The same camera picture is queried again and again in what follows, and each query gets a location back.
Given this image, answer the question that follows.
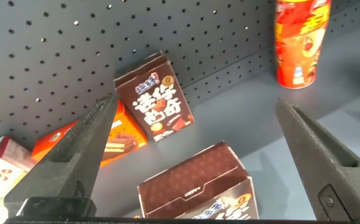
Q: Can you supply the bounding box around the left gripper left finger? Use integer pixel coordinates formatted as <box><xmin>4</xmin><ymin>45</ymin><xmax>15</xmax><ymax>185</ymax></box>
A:
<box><xmin>3</xmin><ymin>92</ymin><xmax>120</xmax><ymax>218</ymax></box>

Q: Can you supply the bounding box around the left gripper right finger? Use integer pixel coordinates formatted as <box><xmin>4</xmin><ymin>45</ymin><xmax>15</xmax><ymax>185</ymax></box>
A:
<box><xmin>275</xmin><ymin>97</ymin><xmax>360</xmax><ymax>222</ymax></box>

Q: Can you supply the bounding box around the black shop shelf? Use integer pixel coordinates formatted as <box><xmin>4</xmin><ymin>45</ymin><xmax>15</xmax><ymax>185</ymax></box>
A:
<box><xmin>0</xmin><ymin>0</ymin><xmax>360</xmax><ymax>221</ymax></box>

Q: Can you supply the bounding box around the orange wafer box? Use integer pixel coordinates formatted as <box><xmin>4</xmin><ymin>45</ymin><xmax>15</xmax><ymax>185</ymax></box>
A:
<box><xmin>31</xmin><ymin>99</ymin><xmax>149</xmax><ymax>169</ymax></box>

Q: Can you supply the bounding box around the brown cookie box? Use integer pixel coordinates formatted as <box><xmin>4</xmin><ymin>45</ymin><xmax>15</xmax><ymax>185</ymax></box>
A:
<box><xmin>113</xmin><ymin>51</ymin><xmax>196</xmax><ymax>143</ymax></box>
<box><xmin>136</xmin><ymin>141</ymin><xmax>260</xmax><ymax>220</ymax></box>

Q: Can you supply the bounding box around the red snack canister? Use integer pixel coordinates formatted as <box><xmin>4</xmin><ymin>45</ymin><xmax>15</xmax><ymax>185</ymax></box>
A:
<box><xmin>274</xmin><ymin>0</ymin><xmax>333</xmax><ymax>90</ymax></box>

